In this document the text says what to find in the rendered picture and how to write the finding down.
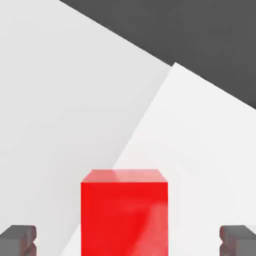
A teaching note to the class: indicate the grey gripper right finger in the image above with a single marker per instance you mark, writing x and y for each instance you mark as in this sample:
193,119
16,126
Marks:
239,242

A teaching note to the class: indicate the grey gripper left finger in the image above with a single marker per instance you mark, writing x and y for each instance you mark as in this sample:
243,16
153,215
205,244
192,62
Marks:
16,241

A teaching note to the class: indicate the small red cube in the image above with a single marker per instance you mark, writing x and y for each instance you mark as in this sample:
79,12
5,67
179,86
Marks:
124,216

